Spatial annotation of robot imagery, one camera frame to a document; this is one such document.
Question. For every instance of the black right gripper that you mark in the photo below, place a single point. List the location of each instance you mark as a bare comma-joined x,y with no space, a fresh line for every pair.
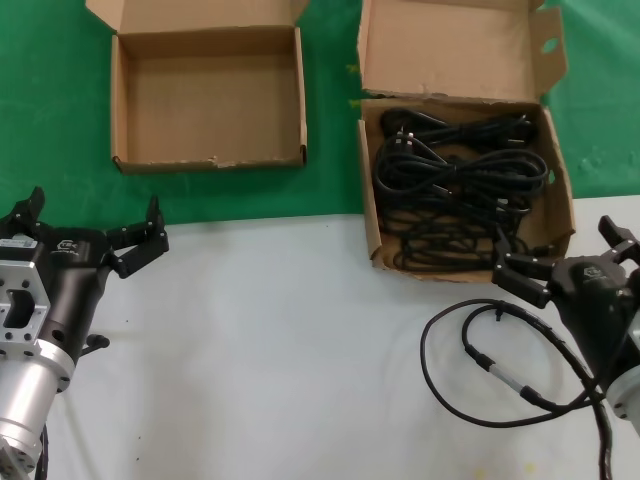
590,300

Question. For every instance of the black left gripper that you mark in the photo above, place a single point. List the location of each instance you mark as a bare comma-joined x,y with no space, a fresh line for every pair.
75,280

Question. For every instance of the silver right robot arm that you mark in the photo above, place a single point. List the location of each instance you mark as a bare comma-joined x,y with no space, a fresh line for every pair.
625,390

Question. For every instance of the cardboard box with plain lid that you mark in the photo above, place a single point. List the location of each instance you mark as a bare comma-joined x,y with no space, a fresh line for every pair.
210,100

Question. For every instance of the cardboard box with holed flap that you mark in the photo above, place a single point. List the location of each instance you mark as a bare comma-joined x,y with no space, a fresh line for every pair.
450,50

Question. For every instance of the green table mat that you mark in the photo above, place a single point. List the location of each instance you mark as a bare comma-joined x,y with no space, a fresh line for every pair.
50,100

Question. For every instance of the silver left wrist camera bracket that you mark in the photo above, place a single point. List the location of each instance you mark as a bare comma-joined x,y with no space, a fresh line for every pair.
22,295

